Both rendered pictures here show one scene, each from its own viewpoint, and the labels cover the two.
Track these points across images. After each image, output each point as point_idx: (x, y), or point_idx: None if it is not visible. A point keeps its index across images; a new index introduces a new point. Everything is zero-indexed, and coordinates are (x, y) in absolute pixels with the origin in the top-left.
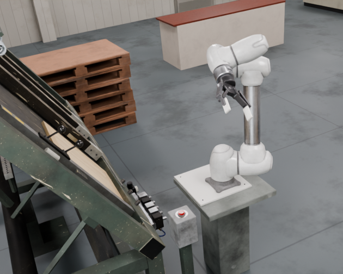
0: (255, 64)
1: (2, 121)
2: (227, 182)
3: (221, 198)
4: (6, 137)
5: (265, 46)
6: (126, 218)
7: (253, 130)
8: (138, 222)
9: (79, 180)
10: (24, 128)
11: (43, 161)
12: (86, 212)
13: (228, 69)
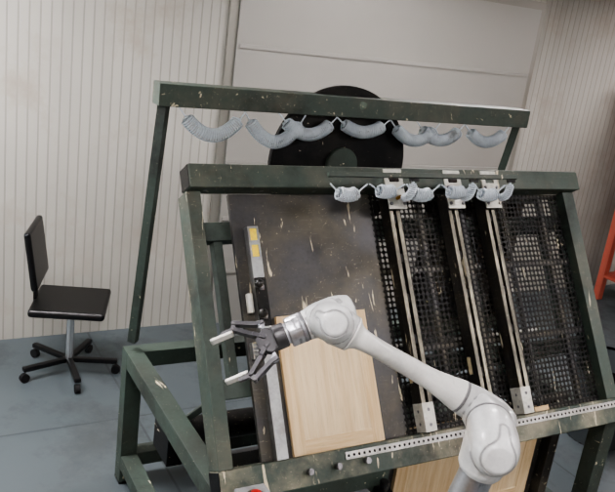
0: (474, 429)
1: (194, 219)
2: None
3: None
4: (187, 233)
5: (319, 325)
6: (211, 414)
7: None
8: (228, 442)
9: (202, 325)
10: (250, 259)
11: (193, 278)
12: (197, 366)
13: (290, 320)
